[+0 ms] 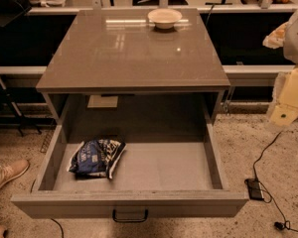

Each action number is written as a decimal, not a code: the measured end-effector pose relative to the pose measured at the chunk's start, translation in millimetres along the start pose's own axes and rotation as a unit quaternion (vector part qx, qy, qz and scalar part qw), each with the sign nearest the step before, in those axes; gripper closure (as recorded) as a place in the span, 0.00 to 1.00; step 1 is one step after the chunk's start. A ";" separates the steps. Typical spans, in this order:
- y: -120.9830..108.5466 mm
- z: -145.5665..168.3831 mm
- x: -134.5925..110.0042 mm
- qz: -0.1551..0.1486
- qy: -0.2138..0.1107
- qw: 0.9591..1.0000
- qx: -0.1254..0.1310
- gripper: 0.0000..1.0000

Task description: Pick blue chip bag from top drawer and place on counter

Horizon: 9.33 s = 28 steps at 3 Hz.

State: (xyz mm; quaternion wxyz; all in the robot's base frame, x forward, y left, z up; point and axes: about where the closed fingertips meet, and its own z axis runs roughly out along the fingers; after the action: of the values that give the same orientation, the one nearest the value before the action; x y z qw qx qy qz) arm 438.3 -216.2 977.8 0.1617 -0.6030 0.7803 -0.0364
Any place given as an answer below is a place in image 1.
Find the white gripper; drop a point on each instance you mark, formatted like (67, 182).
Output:
(297, 41)

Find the blue chip bag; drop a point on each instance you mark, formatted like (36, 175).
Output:
(96, 158)

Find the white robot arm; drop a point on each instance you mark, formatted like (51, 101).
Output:
(285, 37)

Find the grey cabinet with glossy top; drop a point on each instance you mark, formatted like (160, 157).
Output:
(116, 75)

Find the open grey top drawer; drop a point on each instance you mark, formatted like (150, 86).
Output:
(182, 179)

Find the black power adapter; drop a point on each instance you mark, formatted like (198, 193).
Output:
(254, 189)

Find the white ceramic bowl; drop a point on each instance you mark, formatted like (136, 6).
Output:
(164, 18)

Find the black tripod stand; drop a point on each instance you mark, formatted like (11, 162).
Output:
(20, 117)

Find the tan leather shoe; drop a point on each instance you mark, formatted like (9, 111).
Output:
(12, 171)

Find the black drawer handle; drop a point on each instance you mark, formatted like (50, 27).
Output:
(130, 217)

